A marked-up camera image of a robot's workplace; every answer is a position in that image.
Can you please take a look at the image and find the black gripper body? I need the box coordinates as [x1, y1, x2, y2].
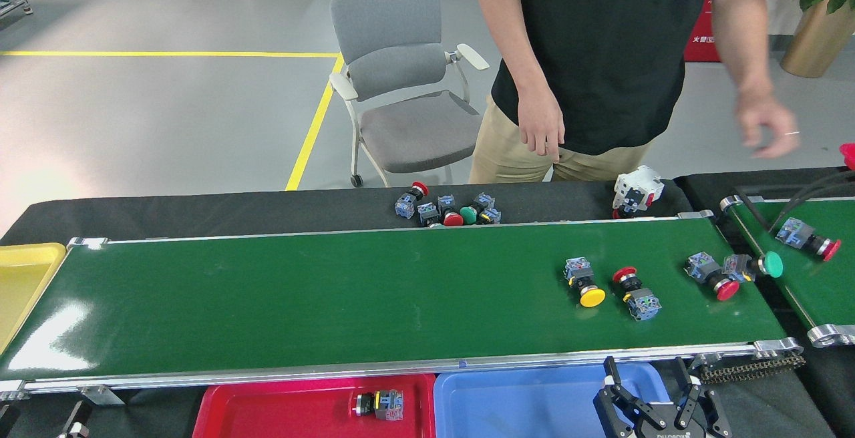
[638, 426, 703, 438]

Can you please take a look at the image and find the black head push button switch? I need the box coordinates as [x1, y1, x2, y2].
[352, 389, 405, 423]

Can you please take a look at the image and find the white circuit breaker red lever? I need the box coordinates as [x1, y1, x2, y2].
[613, 165, 666, 212]

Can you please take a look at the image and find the blue plastic tray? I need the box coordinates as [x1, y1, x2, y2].
[433, 361, 672, 438]

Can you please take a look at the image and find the yellow plastic tray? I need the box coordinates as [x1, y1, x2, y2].
[0, 242, 67, 357]

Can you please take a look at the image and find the green conveyor belt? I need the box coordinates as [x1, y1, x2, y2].
[0, 210, 806, 407]
[719, 194, 855, 349]

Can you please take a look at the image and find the red plastic tray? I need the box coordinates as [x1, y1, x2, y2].
[192, 373, 436, 438]

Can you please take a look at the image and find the person's right hand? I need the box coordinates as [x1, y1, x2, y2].
[516, 84, 566, 164]

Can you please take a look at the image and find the person's left hand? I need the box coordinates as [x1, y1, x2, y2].
[735, 94, 801, 160]

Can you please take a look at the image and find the black table cloth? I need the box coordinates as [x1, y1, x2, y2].
[675, 168, 855, 438]
[0, 180, 836, 438]

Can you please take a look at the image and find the person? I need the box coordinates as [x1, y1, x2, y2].
[468, 0, 812, 184]

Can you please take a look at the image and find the red fire extinguisher cabinet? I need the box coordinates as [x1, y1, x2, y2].
[683, 0, 722, 63]

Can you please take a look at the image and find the potted plant gold pot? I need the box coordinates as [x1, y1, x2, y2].
[780, 0, 855, 79]

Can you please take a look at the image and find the grey office chair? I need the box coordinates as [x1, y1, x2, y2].
[329, 0, 490, 188]

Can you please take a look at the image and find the conveyor drive chain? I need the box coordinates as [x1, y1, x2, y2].
[698, 351, 806, 385]

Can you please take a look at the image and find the black cable loop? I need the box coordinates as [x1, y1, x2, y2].
[733, 170, 855, 233]

